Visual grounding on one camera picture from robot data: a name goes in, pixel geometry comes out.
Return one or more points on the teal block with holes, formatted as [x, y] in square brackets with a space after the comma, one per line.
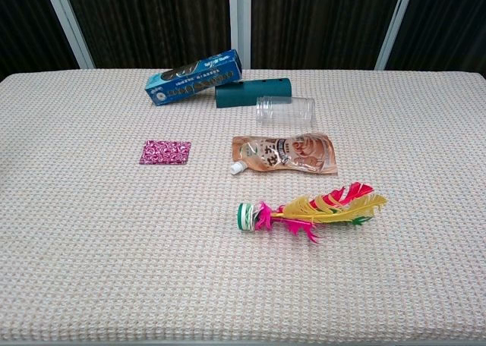
[243, 93]

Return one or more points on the beige woven tablecloth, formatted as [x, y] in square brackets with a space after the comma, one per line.
[114, 266]

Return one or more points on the white partition post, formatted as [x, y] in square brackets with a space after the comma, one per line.
[68, 23]
[240, 19]
[395, 23]

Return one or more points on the pink patterned paper square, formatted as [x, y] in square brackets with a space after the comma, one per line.
[165, 152]

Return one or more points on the clear plastic cup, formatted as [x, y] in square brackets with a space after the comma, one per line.
[284, 112]

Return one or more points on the colourful feather shuttlecock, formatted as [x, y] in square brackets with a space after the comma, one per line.
[247, 217]

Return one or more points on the blue cookie box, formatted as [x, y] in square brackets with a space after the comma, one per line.
[190, 82]

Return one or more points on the dark brown curtain panel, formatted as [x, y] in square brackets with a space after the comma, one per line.
[322, 19]
[152, 19]
[23, 19]
[448, 19]

